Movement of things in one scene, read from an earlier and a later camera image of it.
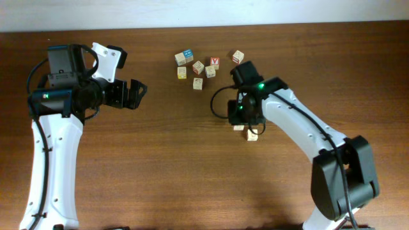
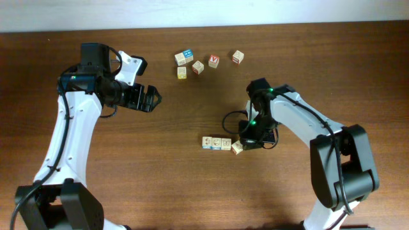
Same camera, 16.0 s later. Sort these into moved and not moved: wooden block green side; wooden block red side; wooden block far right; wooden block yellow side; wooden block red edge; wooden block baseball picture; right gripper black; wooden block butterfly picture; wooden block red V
Moved: wooden block red side; right gripper black; wooden block butterfly picture; wooden block baseball picture; wooden block green side
Not moved: wooden block far right; wooden block red V; wooden block red edge; wooden block yellow side
